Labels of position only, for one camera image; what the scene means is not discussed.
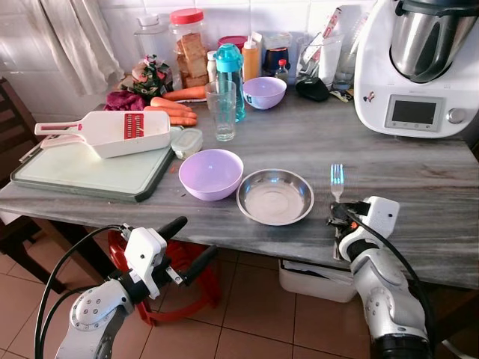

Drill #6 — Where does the red plastic stool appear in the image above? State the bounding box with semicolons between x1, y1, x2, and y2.
107;228;222;327

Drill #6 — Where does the white kitchen food processor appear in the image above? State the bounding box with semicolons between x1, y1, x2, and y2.
353;0;479;138

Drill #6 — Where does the clear empty plastic jar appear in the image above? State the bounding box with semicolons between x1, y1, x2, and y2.
133;13;173;62

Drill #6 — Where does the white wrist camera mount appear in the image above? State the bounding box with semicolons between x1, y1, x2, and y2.
361;196;400;240
123;227;168;280

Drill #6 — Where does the dark jar with clear lid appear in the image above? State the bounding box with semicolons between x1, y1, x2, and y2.
262;34;294;76

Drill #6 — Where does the small purple plastic bowl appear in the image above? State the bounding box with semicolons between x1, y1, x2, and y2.
242;76;287;111

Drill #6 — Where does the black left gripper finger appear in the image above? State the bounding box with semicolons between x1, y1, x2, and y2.
155;216;189;242
180;245;220;287

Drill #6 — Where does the red lidded rusk jar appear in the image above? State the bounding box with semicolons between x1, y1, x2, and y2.
169;7;210;89

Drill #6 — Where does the white and red carton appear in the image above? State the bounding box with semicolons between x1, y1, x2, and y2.
318;7;361;61

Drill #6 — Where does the white plastic storage box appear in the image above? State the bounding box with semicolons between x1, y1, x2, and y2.
278;258;359;304

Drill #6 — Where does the pale green cutting board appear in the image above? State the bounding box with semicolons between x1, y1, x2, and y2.
10;126;185;203

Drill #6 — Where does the pink lidded container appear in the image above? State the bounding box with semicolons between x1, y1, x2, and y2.
217;35;248;49

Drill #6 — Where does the small white bottle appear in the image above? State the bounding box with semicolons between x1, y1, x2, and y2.
206;51;219;83

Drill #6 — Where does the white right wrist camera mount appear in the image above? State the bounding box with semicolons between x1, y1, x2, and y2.
361;196;400;240

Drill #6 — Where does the floral printed packet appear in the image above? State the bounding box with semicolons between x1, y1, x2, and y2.
129;55;174;96

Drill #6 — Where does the stainless steel plate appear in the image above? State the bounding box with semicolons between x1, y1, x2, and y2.
237;168;315;227

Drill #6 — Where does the dark wooden chair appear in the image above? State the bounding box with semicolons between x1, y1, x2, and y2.
0;77;38;189

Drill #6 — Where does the maroon cloth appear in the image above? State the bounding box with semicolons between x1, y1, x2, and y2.
103;90;147;113

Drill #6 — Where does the clear drinking glass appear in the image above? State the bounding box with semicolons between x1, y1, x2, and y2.
206;81;237;142

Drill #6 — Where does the beige curtain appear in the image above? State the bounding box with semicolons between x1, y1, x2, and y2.
19;0;123;96

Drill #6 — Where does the large purple plastic bowl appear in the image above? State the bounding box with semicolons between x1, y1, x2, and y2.
178;149;245;202

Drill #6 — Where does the short black left arm cable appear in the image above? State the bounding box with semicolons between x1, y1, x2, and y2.
41;278;119;359

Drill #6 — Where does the white mandoline slicer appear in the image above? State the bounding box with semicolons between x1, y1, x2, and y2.
34;110;172;159

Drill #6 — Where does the black pouch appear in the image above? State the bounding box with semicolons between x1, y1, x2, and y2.
295;77;332;102

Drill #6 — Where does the orange sauce bottle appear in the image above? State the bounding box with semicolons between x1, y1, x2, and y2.
241;36;261;81

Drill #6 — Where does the small clear plastic container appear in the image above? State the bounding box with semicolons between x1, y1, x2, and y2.
171;128;204;159

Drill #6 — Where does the teal water bottle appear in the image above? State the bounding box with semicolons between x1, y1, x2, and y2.
214;43;246;123

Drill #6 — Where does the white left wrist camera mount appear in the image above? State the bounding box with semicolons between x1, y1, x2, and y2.
123;227;168;280

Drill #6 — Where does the clear plastic measuring jug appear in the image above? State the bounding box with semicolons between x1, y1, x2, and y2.
296;34;346;87

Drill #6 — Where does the silver metal fork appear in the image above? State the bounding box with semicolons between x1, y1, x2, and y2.
330;163;346;261

